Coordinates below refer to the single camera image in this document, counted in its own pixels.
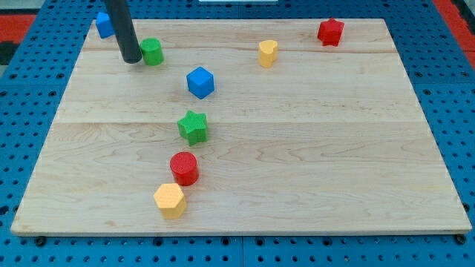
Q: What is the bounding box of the red star block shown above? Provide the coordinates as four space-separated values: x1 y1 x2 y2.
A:
317 18 344 47

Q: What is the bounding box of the red cylinder block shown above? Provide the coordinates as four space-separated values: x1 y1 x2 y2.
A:
170 151 199 186

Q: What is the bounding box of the blue cube block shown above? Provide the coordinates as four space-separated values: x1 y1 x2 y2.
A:
186 67 214 99

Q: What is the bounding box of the green star block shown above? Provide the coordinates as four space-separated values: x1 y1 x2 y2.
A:
177 110 208 146

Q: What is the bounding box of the green cylinder block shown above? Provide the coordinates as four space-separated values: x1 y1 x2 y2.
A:
140 38 164 66

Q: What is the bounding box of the light wooden board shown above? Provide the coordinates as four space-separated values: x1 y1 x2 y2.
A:
11 19 472 237

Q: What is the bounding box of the yellow hexagon block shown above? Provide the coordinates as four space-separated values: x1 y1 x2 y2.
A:
153 183 187 219

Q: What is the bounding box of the blue block at board corner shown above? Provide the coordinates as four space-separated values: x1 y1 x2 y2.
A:
96 12 114 39

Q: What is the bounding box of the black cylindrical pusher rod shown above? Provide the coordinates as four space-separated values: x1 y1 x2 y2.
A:
104 0 142 64

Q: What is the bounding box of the yellow heart block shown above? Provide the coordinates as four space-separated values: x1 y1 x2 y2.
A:
258 40 278 68

